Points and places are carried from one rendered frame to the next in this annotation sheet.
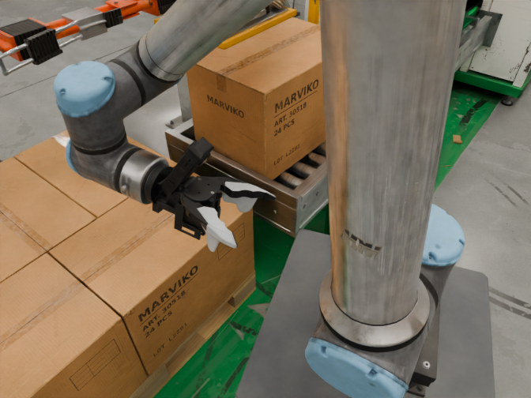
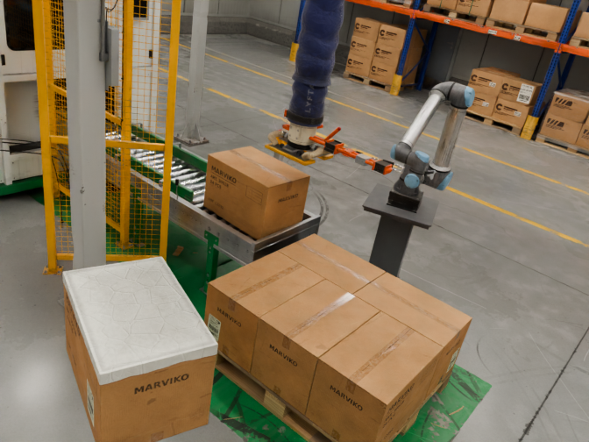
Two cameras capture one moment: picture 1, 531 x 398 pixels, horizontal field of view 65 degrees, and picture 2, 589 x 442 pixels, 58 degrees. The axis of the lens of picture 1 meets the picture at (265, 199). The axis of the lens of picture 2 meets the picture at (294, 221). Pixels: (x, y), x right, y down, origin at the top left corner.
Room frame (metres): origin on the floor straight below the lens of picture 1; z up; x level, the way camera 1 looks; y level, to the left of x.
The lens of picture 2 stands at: (1.43, 3.34, 2.29)
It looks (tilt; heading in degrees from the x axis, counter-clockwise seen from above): 27 degrees down; 267
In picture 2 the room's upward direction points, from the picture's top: 10 degrees clockwise
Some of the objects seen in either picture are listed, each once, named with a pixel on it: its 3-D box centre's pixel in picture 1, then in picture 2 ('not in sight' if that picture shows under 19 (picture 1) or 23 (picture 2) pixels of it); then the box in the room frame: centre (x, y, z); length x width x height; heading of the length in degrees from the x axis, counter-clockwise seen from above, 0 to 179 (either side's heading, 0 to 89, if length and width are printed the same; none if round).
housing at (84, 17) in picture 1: (84, 23); (363, 160); (0.96, 0.41, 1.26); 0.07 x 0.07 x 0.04; 51
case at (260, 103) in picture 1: (276, 94); (255, 191); (1.57, -0.05, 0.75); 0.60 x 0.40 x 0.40; 139
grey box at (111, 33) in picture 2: not in sight; (104, 53); (2.45, 0.41, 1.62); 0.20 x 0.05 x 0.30; 142
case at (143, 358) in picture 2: not in sight; (134, 346); (1.88, 1.73, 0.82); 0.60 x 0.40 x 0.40; 123
